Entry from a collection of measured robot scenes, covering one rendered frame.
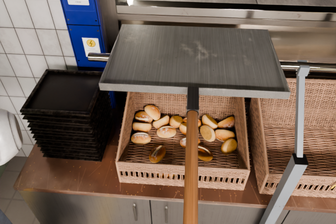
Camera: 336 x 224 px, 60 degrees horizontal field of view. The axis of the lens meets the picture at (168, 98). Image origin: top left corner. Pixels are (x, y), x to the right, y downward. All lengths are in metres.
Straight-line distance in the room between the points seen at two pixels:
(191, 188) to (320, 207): 0.88
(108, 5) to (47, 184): 0.83
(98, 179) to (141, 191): 0.21
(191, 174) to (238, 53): 0.51
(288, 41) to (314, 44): 0.12
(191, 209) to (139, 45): 0.61
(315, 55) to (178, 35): 0.69
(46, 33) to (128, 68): 0.67
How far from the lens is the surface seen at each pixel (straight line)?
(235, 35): 1.11
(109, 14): 1.36
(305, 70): 1.05
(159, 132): 1.46
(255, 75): 0.95
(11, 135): 0.81
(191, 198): 0.63
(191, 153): 0.69
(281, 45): 1.44
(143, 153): 1.43
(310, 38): 1.47
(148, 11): 1.32
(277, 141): 1.57
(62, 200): 1.51
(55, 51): 1.56
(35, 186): 1.46
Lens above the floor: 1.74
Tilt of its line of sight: 43 degrees down
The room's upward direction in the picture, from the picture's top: straight up
